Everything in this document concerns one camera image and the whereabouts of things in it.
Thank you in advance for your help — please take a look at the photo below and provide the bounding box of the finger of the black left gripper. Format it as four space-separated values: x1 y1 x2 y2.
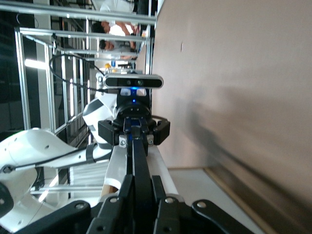
98 120 134 156
142 121 171 156

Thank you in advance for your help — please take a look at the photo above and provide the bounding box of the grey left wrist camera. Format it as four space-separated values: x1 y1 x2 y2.
103 74 164 90

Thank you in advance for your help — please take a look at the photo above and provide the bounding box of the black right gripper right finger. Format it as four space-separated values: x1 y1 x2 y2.
152 175 255 234

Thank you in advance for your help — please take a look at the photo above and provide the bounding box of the person in grey shirt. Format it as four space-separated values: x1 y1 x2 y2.
98 40 138 60

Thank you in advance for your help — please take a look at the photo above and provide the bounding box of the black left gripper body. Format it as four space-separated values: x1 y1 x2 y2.
114 104 154 123

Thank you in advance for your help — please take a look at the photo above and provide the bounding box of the brown paper table cover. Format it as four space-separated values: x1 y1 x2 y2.
135 0 312 234

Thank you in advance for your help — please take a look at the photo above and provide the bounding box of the aluminium profile cage frame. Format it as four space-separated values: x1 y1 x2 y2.
0 0 156 147

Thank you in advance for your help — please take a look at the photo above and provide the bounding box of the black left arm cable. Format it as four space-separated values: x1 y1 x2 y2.
9 54 113 170

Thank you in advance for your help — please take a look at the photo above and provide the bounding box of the person in white shirt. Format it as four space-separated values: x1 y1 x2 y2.
91 20 141 37
99 0 137 13

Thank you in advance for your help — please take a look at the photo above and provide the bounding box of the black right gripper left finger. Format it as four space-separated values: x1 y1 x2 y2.
14 174 134 234

